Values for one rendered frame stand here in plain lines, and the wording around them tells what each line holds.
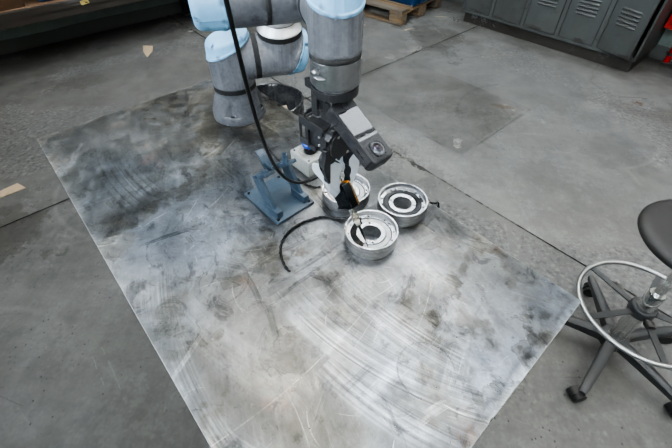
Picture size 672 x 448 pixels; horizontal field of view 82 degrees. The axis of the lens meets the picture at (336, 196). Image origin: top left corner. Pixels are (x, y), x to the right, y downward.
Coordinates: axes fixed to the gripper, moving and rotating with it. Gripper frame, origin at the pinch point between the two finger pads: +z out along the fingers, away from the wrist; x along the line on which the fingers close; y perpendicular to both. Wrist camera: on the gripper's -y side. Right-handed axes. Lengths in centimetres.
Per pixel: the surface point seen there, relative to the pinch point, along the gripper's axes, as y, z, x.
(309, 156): 20.7, 8.7, -8.9
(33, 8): 341, 49, -8
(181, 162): 45.3, 13.3, 12.5
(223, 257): 11.9, 13.1, 20.5
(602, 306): -49, 84, -91
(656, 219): -44, 31, -80
